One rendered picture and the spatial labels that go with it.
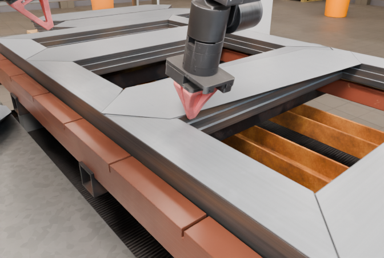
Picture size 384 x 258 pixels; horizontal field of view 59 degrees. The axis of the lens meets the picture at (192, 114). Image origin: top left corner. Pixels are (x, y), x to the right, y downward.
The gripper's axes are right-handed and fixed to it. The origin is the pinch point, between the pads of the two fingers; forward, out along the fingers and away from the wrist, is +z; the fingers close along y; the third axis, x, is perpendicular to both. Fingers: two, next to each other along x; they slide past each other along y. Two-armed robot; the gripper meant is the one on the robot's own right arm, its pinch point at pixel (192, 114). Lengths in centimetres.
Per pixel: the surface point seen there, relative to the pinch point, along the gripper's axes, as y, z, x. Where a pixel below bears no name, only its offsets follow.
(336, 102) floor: 60, 102, -224
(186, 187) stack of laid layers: -13.0, -0.3, 11.8
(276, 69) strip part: 6.1, 1.5, -31.9
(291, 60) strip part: 8.5, 2.0, -41.7
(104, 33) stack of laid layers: 76, 19, -23
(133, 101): 11.3, 2.6, 4.8
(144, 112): 5.7, 1.3, 6.0
